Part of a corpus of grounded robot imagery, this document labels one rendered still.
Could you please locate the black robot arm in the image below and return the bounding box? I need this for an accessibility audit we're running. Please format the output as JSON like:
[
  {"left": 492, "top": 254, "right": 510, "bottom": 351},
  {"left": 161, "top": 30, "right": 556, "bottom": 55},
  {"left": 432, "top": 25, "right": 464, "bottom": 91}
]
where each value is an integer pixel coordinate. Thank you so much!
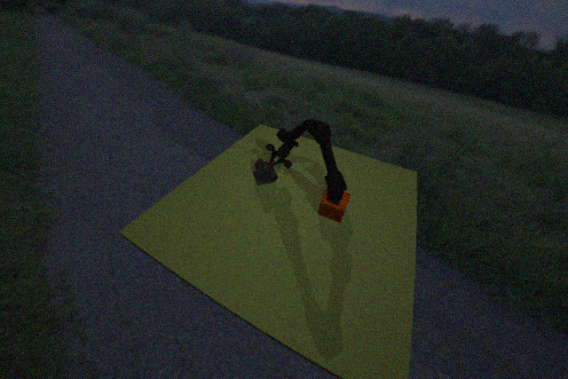
[{"left": 276, "top": 118, "right": 347, "bottom": 206}]

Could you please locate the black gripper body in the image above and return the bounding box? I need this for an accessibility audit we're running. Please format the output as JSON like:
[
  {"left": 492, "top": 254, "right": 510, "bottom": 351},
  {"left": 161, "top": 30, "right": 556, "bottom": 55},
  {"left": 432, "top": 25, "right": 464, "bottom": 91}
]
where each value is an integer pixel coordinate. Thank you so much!
[{"left": 265, "top": 144, "right": 292, "bottom": 168}]

